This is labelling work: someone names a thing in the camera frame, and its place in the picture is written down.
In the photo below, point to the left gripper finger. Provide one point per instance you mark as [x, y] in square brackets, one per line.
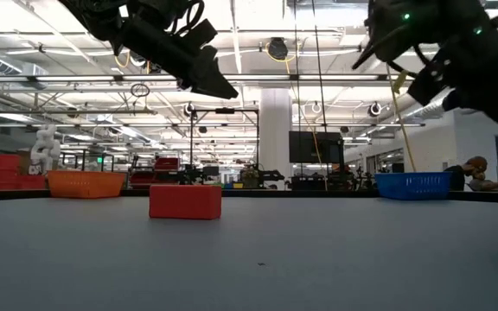
[214, 84]

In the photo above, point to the red rectangular block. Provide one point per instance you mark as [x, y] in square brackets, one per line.
[185, 202]

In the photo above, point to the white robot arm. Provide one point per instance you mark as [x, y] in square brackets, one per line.
[45, 149]

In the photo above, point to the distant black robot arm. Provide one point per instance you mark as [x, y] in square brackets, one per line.
[270, 175]

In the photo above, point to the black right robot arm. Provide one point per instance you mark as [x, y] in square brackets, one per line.
[404, 34]

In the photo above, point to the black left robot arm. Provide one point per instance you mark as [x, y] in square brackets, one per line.
[89, 13]

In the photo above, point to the small hanging reel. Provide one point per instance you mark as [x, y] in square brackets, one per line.
[189, 109]
[375, 108]
[316, 107]

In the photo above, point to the white column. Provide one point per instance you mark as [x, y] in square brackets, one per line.
[275, 129]

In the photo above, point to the red toolbox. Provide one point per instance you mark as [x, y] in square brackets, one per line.
[167, 164]

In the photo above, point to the person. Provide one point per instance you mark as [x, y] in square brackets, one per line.
[458, 177]
[491, 185]

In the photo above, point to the small blue bin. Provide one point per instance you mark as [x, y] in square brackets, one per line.
[228, 186]

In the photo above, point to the small yellow bin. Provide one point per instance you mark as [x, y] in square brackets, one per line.
[238, 185]

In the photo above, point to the black monitor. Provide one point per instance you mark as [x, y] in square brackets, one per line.
[314, 147]

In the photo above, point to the blue plastic basket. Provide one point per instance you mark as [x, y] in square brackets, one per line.
[412, 185]

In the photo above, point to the orange plastic basket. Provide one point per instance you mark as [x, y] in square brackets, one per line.
[84, 185]

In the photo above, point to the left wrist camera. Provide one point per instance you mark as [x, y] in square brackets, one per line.
[200, 34]

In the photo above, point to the black frame rig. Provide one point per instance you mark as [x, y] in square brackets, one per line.
[191, 142]

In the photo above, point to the black table frame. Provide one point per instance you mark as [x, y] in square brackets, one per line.
[309, 193]

